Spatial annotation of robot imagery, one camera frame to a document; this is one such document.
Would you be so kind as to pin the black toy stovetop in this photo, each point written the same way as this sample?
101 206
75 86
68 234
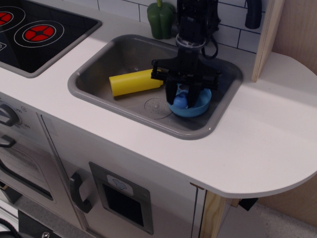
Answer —
34 36

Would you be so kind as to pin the black toy faucet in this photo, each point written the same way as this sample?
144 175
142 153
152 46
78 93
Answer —
254 14

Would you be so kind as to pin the grey plastic sink basin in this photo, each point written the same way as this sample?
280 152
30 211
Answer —
131 53

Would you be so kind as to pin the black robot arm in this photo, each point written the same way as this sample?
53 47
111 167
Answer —
197 21

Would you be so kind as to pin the grey oven door handle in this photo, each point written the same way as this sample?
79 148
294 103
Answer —
6 141

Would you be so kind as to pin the green toy bell pepper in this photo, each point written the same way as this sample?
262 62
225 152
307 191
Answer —
160 16

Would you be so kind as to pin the blue handled grey spoon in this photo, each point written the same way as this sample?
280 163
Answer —
180 100

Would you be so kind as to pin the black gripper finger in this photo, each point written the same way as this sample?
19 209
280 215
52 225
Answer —
170 89
193 94

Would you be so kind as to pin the blue plastic bowl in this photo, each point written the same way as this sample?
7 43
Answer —
198 109

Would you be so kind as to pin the grey oven knob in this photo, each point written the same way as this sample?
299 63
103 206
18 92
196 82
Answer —
7 116

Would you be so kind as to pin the light wood side panel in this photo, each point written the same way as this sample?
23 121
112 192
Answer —
269 30

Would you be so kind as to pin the yellow squeeze bottle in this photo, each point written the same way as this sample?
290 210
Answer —
133 82

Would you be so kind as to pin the dark grey cabinet door handle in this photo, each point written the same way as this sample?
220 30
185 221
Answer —
75 183

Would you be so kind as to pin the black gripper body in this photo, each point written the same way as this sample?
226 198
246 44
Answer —
186 68

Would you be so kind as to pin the grey ice dispenser panel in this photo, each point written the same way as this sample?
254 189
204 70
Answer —
124 198

